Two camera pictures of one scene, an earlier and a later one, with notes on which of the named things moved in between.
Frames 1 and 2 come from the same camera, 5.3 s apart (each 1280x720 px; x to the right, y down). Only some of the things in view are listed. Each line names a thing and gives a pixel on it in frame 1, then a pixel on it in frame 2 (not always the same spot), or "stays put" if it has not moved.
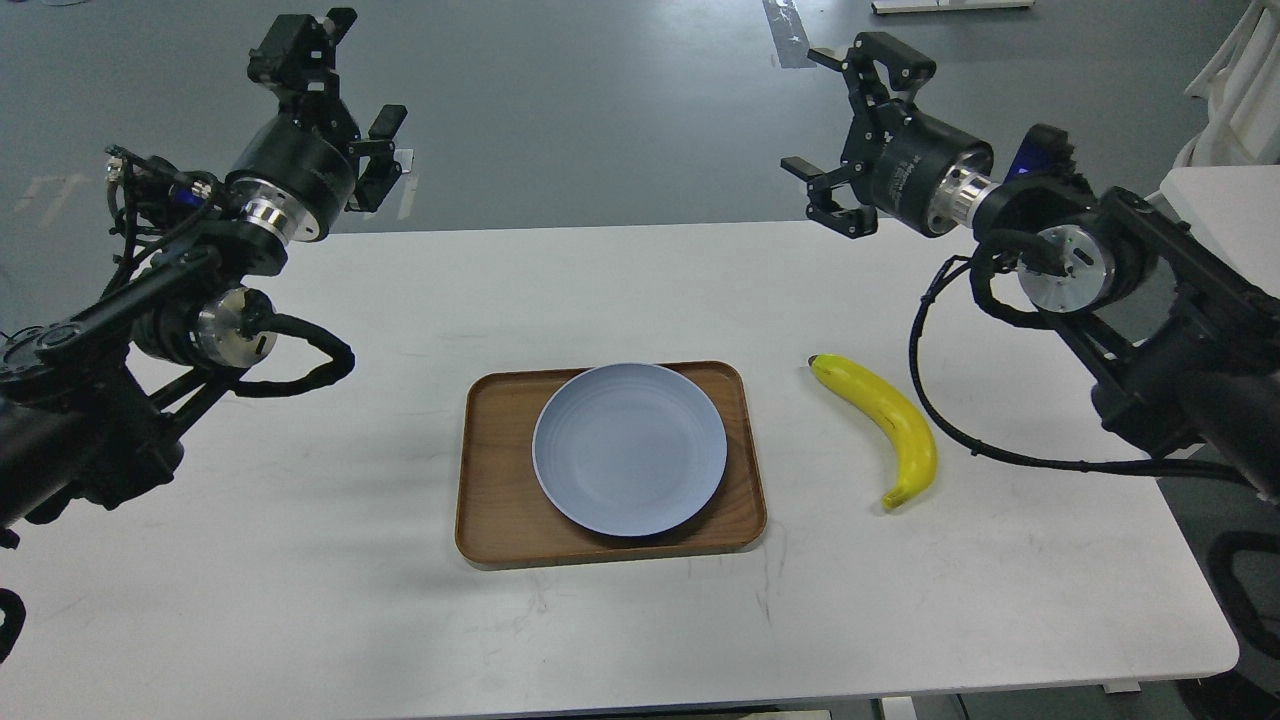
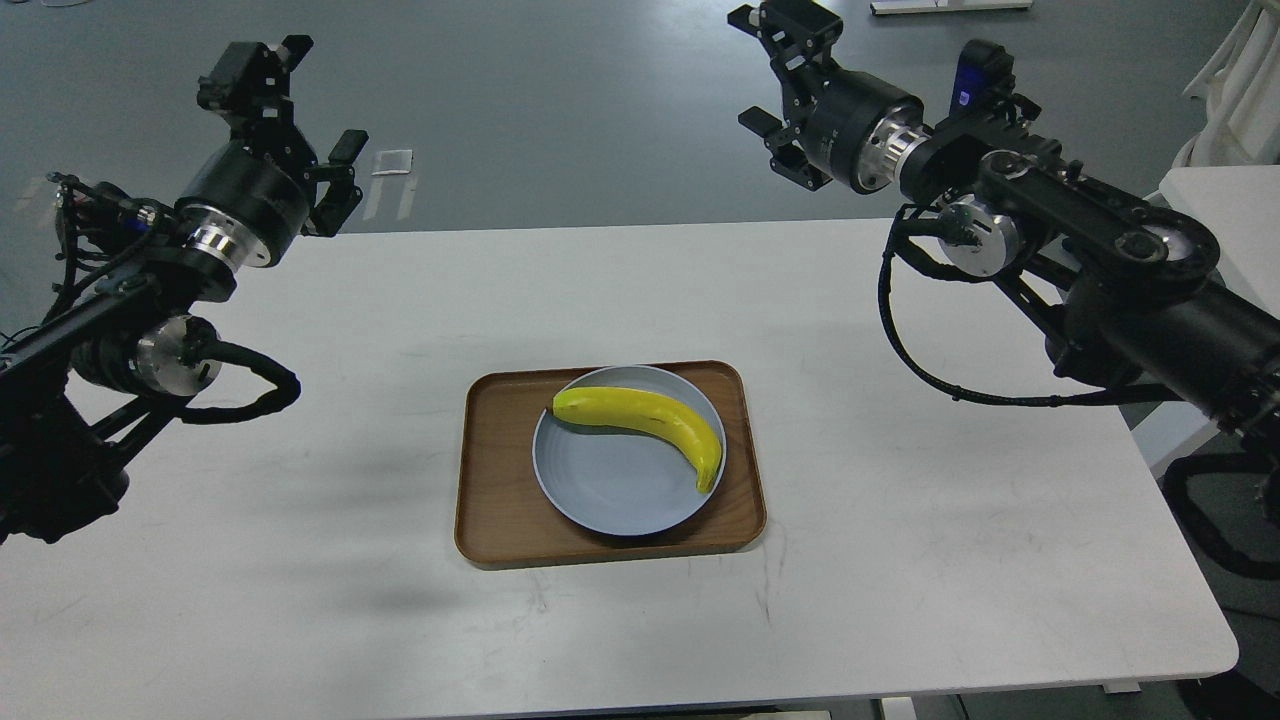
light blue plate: (629, 449) stays put
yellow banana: (864, 388) to (649, 411)
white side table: (1236, 210) stays put
